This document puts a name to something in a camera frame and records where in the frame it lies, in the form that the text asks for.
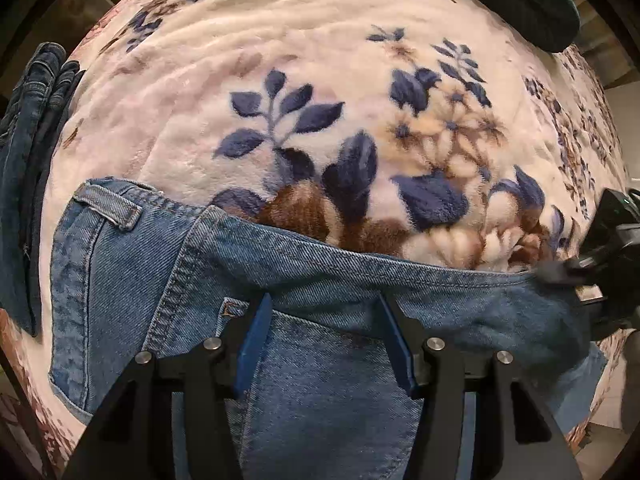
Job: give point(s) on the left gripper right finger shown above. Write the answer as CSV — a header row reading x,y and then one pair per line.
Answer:
x,y
481,417

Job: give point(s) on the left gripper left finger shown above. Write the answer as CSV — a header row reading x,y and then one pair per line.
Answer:
x,y
130,434

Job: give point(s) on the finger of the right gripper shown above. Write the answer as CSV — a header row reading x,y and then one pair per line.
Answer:
x,y
567,273

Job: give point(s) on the light blue denim jeans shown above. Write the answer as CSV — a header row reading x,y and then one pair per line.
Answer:
x,y
132,271

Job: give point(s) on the floral fleece bed blanket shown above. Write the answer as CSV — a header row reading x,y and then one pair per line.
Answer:
x,y
428,131

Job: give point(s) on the folded dark blue jeans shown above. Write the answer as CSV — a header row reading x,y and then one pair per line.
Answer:
x,y
30,129

